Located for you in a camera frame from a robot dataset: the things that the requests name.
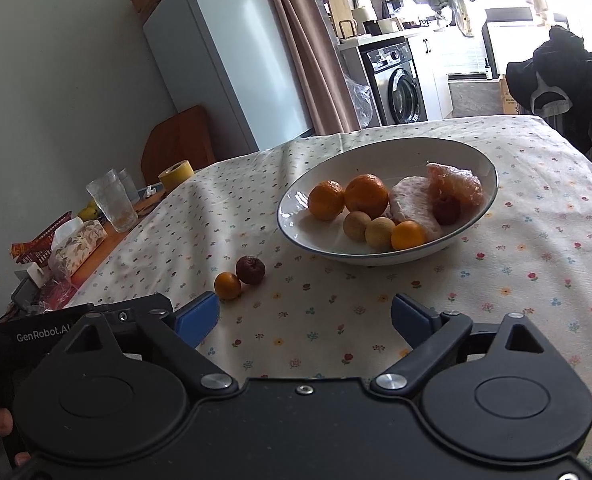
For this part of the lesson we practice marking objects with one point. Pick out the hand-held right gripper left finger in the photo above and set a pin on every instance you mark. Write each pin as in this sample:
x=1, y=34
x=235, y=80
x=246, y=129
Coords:
x=198, y=317

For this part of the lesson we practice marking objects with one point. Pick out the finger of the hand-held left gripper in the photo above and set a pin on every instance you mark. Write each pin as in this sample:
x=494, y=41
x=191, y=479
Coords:
x=141, y=306

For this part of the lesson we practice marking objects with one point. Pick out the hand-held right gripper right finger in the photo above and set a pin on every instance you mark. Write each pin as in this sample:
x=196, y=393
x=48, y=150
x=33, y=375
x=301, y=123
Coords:
x=410, y=316

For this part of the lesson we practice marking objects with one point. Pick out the small orange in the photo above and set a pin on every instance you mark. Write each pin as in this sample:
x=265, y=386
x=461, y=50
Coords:
x=227, y=286
x=408, y=236

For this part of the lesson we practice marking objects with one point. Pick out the dark red plum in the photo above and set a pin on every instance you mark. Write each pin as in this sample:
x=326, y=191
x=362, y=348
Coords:
x=250, y=270

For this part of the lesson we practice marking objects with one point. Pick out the brown kiwi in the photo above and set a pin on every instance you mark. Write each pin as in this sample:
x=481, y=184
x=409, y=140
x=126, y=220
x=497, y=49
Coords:
x=379, y=232
x=355, y=226

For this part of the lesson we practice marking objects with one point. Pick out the bright red small apple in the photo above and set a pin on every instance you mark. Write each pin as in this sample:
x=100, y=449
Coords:
x=446, y=210

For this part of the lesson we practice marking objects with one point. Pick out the large round orange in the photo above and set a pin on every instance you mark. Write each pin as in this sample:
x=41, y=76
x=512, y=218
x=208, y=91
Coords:
x=366, y=194

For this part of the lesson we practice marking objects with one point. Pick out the plastic pomelo piece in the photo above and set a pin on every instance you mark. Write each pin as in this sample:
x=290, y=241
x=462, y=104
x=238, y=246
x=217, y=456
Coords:
x=455, y=180

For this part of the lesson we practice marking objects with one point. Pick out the white ceramic bowl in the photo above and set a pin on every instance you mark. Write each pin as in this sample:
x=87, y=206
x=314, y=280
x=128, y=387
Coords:
x=400, y=155

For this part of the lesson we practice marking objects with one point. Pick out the white plastic box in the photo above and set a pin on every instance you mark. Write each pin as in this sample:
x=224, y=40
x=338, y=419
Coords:
x=33, y=272

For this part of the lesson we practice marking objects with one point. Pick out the floral tissue pack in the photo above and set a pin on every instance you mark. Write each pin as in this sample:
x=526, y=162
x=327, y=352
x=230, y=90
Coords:
x=78, y=245

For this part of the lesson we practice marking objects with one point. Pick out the floral tablecloth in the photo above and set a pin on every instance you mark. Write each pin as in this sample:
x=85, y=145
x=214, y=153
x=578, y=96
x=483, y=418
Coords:
x=500, y=280

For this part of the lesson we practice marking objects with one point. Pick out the red snack packet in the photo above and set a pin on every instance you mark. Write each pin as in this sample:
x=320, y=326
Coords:
x=26, y=252

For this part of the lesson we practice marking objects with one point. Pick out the large textured glass cup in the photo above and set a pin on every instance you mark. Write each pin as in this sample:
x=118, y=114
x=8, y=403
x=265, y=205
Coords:
x=113, y=205

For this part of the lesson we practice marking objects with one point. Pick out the yellow green fruit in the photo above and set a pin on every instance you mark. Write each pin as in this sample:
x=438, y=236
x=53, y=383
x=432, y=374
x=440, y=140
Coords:
x=88, y=211

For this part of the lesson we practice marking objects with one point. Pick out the peeled pomelo piece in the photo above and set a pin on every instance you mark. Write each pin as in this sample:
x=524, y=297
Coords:
x=408, y=202

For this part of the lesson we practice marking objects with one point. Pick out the red plastic basket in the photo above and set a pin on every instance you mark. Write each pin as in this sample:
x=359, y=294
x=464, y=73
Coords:
x=51, y=230

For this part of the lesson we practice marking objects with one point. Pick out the small textured glass cup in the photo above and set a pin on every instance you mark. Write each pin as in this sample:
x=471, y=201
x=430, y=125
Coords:
x=130, y=185

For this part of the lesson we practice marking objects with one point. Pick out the yellow tape roll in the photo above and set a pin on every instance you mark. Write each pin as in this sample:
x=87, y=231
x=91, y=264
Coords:
x=176, y=175

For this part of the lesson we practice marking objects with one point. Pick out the bumpy orange mandarin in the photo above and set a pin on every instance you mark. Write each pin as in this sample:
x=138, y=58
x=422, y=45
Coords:
x=326, y=201

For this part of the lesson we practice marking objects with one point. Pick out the brown wooden chair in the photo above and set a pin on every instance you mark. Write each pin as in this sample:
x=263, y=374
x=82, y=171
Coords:
x=178, y=142

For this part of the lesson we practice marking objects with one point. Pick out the clear plastic bag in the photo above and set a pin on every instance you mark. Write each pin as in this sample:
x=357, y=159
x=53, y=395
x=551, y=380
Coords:
x=359, y=102

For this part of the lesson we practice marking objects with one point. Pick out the silver washing machine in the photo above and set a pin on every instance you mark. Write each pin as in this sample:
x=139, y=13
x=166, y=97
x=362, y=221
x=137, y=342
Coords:
x=398, y=92

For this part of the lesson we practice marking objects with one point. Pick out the white kitchen cabinet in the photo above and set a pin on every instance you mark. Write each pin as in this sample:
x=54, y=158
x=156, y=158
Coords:
x=430, y=77

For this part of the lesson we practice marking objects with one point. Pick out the cardboard box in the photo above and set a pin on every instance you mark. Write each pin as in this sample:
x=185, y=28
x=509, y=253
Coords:
x=508, y=97

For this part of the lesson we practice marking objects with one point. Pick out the pink curtain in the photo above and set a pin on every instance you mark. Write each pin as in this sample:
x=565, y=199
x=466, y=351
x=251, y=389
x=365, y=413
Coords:
x=316, y=70

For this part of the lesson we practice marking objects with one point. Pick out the white refrigerator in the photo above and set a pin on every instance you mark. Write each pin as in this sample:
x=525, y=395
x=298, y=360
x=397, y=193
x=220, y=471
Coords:
x=226, y=55

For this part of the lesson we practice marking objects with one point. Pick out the black clothes pile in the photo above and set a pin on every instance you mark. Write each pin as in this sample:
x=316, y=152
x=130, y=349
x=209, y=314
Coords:
x=560, y=75

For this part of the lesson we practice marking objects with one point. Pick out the cream container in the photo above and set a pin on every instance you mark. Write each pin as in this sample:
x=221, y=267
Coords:
x=388, y=26

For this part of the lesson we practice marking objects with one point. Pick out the white kitchen pot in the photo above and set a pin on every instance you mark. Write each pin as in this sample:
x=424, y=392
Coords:
x=360, y=20

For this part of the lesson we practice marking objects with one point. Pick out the wooden cutting board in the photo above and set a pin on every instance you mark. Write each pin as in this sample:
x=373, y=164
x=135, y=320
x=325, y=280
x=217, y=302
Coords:
x=338, y=10

